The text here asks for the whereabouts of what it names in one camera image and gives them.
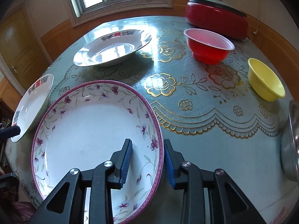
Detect white deep plate blue flowers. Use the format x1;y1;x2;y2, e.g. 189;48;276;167
73;29;152;67

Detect red plastic bowl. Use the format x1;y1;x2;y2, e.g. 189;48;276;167
184;28;235;65

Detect red electric cooking pot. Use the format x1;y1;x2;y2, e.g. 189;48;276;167
185;0;248;40

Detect yellow plastic bowl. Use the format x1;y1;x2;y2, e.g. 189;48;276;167
247;58;286;102

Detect purple-rimmed floral plate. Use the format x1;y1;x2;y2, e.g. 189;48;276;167
31;80;164;223

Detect stainless steel bowl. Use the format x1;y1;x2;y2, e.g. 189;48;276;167
280;100;298;183

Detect wooden door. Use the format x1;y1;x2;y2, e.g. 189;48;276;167
1;2;52;95

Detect small white plate red motif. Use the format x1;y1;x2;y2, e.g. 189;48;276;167
11;74;54;143

